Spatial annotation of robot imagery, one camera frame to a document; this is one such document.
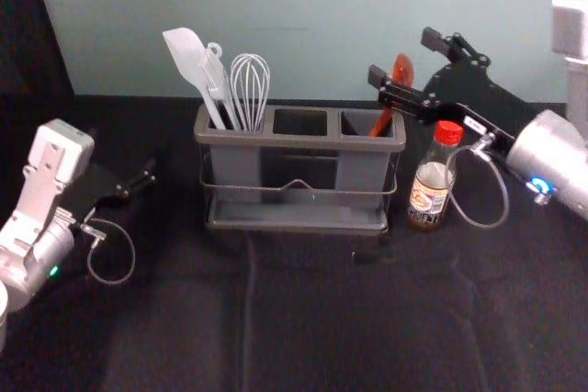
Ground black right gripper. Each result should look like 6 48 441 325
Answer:
367 26 539 147

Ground black table cloth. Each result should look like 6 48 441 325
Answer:
0 92 588 392

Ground thin gripper cable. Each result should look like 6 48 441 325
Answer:
79 217 137 286
447 131 512 230

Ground thin left gripper cable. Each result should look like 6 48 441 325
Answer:
79 217 137 286

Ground grey utensil rack steel bars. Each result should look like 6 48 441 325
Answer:
192 101 408 240

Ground orange translucent plastic spoon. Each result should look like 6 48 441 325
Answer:
367 52 417 139

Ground white silicone spatula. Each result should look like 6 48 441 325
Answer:
161 26 231 131

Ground sauce bottle with red cap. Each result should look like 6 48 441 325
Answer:
407 119 466 232

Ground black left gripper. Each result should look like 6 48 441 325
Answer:
63 157 157 227

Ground thin right gripper cable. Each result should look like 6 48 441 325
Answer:
447 131 512 230

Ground steel wire whisk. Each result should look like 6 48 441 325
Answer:
229 52 272 133

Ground black backdrop cloth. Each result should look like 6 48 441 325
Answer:
0 0 77 106

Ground clear plastic tongs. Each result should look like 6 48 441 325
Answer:
198 41 243 132

